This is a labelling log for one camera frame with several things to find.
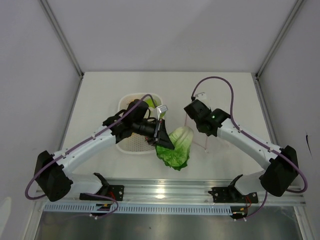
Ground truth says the aluminium mounting rail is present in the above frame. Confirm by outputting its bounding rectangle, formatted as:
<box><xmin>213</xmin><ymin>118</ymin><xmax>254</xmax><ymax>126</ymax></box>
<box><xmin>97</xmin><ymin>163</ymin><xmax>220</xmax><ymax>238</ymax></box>
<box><xmin>34</xmin><ymin>177</ymin><xmax>307</xmax><ymax>206</ymax></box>

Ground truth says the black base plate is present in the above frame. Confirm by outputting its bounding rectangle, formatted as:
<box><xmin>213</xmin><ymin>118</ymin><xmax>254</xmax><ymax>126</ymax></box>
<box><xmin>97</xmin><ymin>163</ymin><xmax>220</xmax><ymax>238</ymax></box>
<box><xmin>208</xmin><ymin>186</ymin><xmax>259</xmax><ymax>204</ymax></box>
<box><xmin>79</xmin><ymin>185</ymin><xmax>125</xmax><ymax>201</ymax></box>

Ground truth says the green apple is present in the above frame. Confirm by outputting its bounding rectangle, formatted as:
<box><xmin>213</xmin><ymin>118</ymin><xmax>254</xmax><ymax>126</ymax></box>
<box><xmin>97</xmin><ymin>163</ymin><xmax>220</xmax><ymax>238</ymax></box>
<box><xmin>143</xmin><ymin>97</ymin><xmax>160</xmax><ymax>110</ymax></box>

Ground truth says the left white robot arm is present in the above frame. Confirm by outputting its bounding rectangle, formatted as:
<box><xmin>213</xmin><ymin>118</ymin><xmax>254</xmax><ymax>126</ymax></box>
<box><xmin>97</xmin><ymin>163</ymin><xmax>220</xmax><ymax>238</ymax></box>
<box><xmin>34</xmin><ymin>99</ymin><xmax>175</xmax><ymax>202</ymax></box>

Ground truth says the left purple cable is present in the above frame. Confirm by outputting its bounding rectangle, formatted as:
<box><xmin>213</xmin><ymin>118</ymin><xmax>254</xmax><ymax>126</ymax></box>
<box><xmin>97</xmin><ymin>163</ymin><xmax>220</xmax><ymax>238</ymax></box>
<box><xmin>24</xmin><ymin>93</ymin><xmax>153</xmax><ymax>201</ymax></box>

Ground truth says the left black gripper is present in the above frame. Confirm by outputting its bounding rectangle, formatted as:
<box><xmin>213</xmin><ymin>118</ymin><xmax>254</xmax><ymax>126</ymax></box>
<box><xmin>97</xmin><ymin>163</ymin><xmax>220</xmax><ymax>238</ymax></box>
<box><xmin>132</xmin><ymin>118</ymin><xmax>174</xmax><ymax>151</ymax></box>

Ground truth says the white perforated plastic basket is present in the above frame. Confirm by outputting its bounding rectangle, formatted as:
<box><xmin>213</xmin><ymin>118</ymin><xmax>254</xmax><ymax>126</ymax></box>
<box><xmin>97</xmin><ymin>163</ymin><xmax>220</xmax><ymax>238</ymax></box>
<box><xmin>116</xmin><ymin>93</ymin><xmax>157</xmax><ymax>155</ymax></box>

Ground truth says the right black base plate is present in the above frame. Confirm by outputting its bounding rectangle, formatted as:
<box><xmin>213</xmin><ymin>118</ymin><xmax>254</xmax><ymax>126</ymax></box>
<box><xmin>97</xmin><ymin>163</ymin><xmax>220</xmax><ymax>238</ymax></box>
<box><xmin>208</xmin><ymin>186</ymin><xmax>259</xmax><ymax>204</ymax></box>

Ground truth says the white slotted cable duct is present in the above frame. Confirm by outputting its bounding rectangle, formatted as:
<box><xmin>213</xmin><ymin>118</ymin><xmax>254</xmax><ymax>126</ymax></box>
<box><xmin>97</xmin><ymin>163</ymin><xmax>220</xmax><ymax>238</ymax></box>
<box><xmin>43</xmin><ymin>202</ymin><xmax>233</xmax><ymax>216</ymax></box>

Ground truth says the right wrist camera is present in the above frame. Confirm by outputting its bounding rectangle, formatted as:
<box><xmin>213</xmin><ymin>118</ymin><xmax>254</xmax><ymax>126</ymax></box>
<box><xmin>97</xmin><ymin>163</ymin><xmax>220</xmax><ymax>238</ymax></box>
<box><xmin>194</xmin><ymin>92</ymin><xmax>207</xmax><ymax>101</ymax></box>

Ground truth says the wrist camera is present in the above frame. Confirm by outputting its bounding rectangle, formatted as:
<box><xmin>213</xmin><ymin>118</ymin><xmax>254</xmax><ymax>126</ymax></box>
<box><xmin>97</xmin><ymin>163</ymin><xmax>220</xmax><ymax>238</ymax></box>
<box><xmin>155</xmin><ymin>104</ymin><xmax>168</xmax><ymax>120</ymax></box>
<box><xmin>194</xmin><ymin>92</ymin><xmax>207</xmax><ymax>101</ymax></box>

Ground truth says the clear zip top bag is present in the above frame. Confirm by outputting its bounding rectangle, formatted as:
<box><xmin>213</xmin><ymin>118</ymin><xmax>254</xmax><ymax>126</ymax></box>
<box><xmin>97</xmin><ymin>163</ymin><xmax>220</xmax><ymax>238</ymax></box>
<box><xmin>184</xmin><ymin>112</ymin><xmax>226</xmax><ymax>154</ymax></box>

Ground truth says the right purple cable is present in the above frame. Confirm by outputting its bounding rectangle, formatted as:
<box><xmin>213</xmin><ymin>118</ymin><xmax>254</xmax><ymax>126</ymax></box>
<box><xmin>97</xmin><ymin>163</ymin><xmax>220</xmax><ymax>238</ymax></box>
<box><xmin>191</xmin><ymin>76</ymin><xmax>309</xmax><ymax>193</ymax></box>

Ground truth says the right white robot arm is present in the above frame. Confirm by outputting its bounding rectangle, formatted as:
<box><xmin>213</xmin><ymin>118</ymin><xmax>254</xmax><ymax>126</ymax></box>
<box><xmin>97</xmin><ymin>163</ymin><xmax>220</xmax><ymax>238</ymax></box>
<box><xmin>184</xmin><ymin>99</ymin><xmax>299</xmax><ymax>202</ymax></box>

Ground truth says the aluminium frame post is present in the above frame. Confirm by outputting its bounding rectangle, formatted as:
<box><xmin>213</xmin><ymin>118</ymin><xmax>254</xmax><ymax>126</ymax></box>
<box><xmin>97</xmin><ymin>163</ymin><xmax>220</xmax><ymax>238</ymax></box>
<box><xmin>39</xmin><ymin>0</ymin><xmax>84</xmax><ymax>79</ymax></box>
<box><xmin>255</xmin><ymin>0</ymin><xmax>307</xmax><ymax>80</ymax></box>

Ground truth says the left aluminium frame post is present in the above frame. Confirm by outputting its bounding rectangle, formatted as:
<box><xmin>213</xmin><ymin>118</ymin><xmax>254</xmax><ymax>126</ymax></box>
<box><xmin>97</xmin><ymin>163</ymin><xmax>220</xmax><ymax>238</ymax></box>
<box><xmin>39</xmin><ymin>0</ymin><xmax>84</xmax><ymax>79</ymax></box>

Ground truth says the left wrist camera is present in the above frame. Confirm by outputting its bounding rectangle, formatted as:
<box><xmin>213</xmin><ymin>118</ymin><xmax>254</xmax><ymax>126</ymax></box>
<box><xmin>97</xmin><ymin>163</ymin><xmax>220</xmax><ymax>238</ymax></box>
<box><xmin>155</xmin><ymin>104</ymin><xmax>168</xmax><ymax>120</ymax></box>

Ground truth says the green lettuce head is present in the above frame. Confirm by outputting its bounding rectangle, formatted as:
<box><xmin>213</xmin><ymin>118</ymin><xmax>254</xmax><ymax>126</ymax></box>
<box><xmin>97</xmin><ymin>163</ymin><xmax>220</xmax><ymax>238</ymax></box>
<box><xmin>155</xmin><ymin>126</ymin><xmax>194</xmax><ymax>171</ymax></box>

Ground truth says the purple cable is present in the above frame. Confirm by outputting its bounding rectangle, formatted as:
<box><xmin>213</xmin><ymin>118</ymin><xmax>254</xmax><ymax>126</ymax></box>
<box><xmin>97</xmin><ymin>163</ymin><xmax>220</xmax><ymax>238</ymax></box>
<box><xmin>191</xmin><ymin>76</ymin><xmax>309</xmax><ymax>193</ymax></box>
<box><xmin>24</xmin><ymin>93</ymin><xmax>153</xmax><ymax>201</ymax></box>

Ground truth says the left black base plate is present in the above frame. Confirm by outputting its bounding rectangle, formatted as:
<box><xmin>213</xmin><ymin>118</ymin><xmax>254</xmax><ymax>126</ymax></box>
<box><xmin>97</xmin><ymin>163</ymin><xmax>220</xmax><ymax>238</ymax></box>
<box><xmin>79</xmin><ymin>185</ymin><xmax>125</xmax><ymax>201</ymax></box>

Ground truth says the right aluminium frame post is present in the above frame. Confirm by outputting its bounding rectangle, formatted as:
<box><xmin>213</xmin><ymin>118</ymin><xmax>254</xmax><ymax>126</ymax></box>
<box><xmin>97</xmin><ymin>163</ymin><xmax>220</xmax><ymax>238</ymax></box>
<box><xmin>255</xmin><ymin>0</ymin><xmax>307</xmax><ymax>80</ymax></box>

